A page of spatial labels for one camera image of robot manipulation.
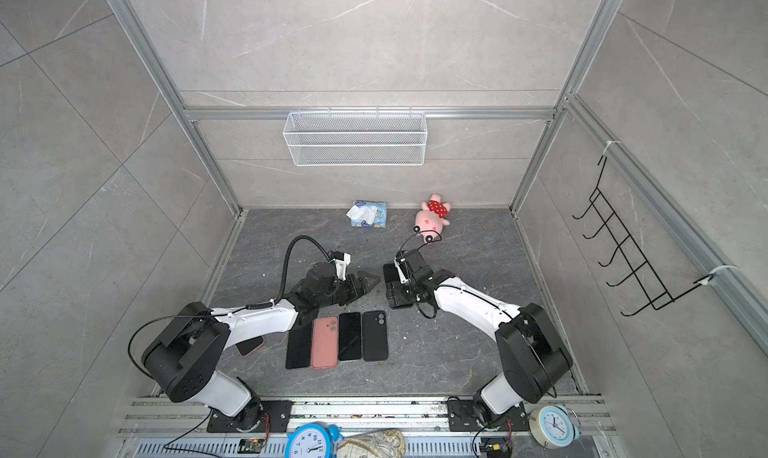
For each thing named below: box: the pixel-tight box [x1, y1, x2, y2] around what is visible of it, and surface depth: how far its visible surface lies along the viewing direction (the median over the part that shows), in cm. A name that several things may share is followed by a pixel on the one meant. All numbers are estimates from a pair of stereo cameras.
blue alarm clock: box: [284, 421, 344, 458], surface depth 70 cm
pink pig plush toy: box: [412, 193, 451, 243], surface depth 112 cm
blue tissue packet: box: [346, 200, 387, 228], surface depth 113 cm
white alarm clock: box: [528, 404, 582, 450], surface depth 70 cm
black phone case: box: [362, 310, 388, 362], surface depth 88 cm
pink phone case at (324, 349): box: [311, 317, 339, 369], surface depth 86 cm
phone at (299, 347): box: [286, 320, 313, 369], surface depth 85 cm
